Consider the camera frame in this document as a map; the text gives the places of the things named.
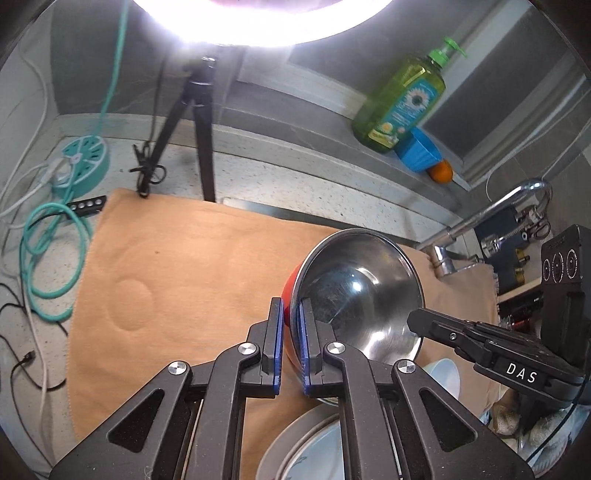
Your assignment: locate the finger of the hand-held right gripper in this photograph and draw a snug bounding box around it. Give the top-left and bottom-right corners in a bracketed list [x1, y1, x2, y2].
[406, 308, 498, 366]

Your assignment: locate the white power plug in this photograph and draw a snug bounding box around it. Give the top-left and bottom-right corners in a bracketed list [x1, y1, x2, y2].
[39, 159, 70, 185]

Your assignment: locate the chrome faucet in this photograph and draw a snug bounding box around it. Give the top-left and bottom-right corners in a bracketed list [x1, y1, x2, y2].
[418, 179, 552, 278]

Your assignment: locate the black power strip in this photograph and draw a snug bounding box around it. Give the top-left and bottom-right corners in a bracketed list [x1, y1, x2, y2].
[67, 195, 108, 217]

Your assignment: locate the white bowl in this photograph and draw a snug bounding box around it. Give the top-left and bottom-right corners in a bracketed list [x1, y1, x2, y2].
[422, 357, 462, 402]

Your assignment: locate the person's right hand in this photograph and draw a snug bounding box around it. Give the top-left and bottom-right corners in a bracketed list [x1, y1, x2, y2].
[489, 392, 578, 450]

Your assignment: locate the pull-out sprayer hose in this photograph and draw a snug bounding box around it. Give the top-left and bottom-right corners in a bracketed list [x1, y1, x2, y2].
[480, 203, 550, 257]

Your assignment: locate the white plate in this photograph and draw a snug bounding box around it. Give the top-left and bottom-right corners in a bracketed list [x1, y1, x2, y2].
[267, 405, 345, 480]

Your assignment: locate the dark blue box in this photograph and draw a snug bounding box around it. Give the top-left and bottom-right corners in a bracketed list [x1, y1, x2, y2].
[475, 205, 552, 294]

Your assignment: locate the red steel bowl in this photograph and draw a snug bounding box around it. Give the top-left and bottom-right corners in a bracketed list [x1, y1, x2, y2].
[281, 228, 426, 409]

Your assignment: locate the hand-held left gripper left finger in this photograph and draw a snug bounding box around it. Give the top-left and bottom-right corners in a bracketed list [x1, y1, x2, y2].
[48, 298, 284, 480]

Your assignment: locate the round teal power strip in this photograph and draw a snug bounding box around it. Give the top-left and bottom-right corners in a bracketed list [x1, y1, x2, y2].
[51, 137, 109, 197]

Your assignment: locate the orange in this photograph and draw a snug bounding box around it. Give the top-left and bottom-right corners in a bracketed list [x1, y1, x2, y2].
[427, 161, 454, 184]

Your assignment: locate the black tripod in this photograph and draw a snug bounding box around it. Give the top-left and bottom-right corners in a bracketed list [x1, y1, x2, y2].
[134, 55, 220, 203]

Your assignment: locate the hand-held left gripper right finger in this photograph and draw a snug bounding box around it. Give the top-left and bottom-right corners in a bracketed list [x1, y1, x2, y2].
[298, 298, 536, 480]

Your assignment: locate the white cable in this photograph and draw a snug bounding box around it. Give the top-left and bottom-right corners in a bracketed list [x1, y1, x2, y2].
[0, 55, 63, 467]

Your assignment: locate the blue cup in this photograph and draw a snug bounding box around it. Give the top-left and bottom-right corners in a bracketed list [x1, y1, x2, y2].
[394, 127, 444, 174]

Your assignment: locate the black ring light cable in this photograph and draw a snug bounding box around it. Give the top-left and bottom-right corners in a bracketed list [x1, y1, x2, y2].
[129, 60, 169, 199]

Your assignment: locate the beige towel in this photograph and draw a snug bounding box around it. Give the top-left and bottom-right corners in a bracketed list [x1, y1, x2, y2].
[67, 188, 502, 480]

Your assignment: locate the teal cable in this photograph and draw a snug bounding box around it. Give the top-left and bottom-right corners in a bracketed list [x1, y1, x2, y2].
[21, 0, 130, 324]

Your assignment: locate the green dish soap bottle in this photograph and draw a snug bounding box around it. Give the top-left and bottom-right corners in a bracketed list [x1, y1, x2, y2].
[352, 38, 468, 155]

